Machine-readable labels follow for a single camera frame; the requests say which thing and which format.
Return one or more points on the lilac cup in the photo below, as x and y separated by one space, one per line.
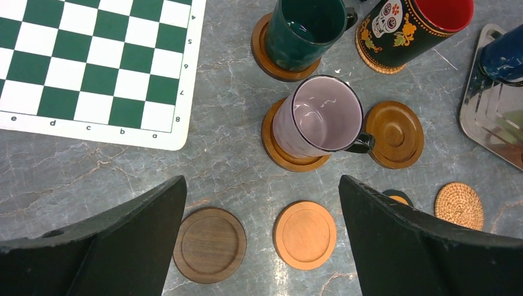
322 116

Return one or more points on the dark blue mug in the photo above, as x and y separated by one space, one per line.
501 60

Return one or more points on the reddish brown grooved coaster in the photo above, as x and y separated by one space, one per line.
398 133

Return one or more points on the light brown grooved coaster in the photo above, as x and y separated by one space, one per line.
280 157

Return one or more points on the woven rattan coaster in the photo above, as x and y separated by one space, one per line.
459 204
374 66

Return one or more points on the metal serving tray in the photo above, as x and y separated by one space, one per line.
491 112

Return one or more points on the dark green mug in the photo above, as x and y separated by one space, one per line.
301 31

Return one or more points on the green white chessboard mat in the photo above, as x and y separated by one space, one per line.
120 72

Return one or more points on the woven rattan coaster far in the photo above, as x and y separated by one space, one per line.
374 66

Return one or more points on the woven rattan coaster near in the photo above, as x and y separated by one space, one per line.
459 204

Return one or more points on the brown grooved wooden coaster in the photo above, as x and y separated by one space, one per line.
257 44

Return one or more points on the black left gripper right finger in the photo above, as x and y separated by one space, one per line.
399 250

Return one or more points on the dark walnut wooden coaster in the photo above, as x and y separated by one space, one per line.
210 245

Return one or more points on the orange black felt coaster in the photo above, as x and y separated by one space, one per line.
399 196

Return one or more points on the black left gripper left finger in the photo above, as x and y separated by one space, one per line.
125 250

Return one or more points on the light orange wooden coaster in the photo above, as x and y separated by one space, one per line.
304 235

